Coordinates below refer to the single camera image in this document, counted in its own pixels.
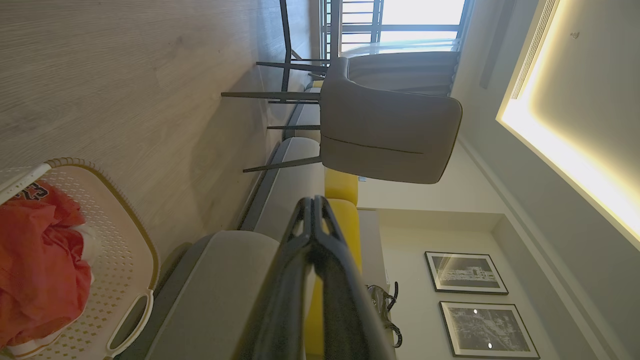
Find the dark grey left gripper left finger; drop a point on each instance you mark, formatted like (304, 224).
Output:
(285, 300)

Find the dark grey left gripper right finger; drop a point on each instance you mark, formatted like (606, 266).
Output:
(345, 310)

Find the white perforated laundry basket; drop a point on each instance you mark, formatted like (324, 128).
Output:
(120, 240)

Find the black handbag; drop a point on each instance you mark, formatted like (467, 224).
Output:
(382, 305)

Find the grey fabric sofa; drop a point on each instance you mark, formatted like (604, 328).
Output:
(210, 300)

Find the large yellow cushion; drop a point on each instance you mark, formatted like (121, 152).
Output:
(347, 225)

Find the framed building picture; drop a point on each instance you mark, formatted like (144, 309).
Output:
(465, 272)

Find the framed city map picture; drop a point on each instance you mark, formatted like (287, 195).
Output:
(487, 330)

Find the grey chair with black legs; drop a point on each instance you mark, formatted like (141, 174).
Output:
(385, 125)
(400, 70)

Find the red jersey garment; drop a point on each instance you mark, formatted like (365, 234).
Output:
(40, 270)

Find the glass table with black legs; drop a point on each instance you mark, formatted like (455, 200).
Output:
(285, 45)

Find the black window railing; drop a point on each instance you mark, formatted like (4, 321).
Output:
(375, 15)

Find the ceiling air vent grille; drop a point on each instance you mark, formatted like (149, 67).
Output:
(532, 50)

